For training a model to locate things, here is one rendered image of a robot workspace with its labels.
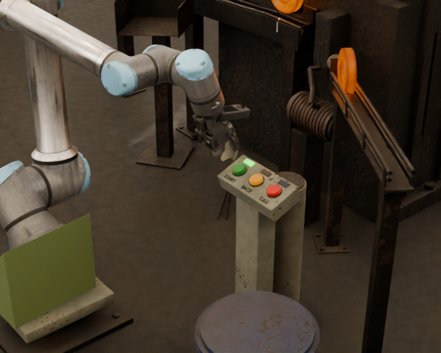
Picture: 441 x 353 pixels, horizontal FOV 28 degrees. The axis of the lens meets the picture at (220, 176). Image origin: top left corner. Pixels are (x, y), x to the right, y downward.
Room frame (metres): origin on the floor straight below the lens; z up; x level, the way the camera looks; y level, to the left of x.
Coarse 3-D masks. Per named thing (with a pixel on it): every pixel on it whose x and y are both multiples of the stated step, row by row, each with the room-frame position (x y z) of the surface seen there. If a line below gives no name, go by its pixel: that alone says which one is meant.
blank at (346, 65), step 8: (344, 48) 2.67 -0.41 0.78; (344, 56) 2.63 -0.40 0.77; (352, 56) 2.62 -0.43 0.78; (344, 64) 2.62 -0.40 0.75; (352, 64) 2.60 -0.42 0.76; (344, 72) 2.61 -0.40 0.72; (352, 72) 2.58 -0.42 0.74; (344, 80) 2.60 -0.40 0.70; (352, 80) 2.58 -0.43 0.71; (344, 88) 2.59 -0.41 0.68; (352, 88) 2.58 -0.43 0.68
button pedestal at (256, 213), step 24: (264, 168) 2.18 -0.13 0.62; (240, 192) 2.12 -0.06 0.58; (264, 192) 2.09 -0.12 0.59; (288, 192) 2.07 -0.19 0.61; (240, 216) 2.14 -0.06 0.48; (264, 216) 2.09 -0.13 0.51; (240, 240) 2.14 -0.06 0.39; (264, 240) 2.10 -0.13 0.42; (240, 264) 2.14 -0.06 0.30; (264, 264) 2.10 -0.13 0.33; (240, 288) 2.14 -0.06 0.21; (264, 288) 2.10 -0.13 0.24
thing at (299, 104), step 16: (304, 96) 2.83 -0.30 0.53; (288, 112) 2.81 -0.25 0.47; (304, 112) 2.77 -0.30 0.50; (320, 112) 2.73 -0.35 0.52; (304, 128) 2.77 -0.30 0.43; (320, 128) 2.69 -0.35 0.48; (304, 144) 2.76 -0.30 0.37; (320, 144) 2.81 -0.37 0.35; (304, 160) 2.76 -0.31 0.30; (320, 160) 2.81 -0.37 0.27; (304, 176) 2.76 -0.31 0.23; (320, 176) 2.82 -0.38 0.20; (320, 192) 2.82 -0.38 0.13; (304, 224) 2.77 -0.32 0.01
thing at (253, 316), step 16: (224, 304) 1.80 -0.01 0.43; (240, 304) 1.80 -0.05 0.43; (256, 304) 1.80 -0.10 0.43; (272, 304) 1.80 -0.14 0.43; (288, 304) 1.80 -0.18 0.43; (208, 320) 1.73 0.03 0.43; (224, 320) 1.73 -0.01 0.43; (240, 320) 1.73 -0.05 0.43; (256, 320) 1.73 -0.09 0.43; (272, 320) 1.74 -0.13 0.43; (288, 320) 1.74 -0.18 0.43; (304, 320) 1.74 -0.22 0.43; (208, 336) 1.67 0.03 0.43; (224, 336) 1.67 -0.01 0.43; (240, 336) 1.67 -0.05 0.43; (256, 336) 1.67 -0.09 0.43; (272, 336) 1.67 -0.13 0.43; (288, 336) 1.67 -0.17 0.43; (304, 336) 1.67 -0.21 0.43; (208, 352) 1.63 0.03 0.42; (224, 352) 1.61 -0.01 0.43; (240, 352) 1.62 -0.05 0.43; (256, 352) 1.62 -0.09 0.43; (272, 352) 1.62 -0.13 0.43; (288, 352) 1.62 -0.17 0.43; (304, 352) 1.62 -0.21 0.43
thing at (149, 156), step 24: (120, 0) 3.32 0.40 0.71; (144, 0) 3.45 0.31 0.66; (168, 0) 3.42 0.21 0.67; (192, 0) 3.38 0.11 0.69; (120, 24) 3.31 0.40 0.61; (144, 24) 3.36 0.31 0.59; (168, 24) 3.34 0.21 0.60; (168, 96) 3.29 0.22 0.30; (168, 120) 3.29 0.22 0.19; (168, 144) 3.29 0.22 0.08
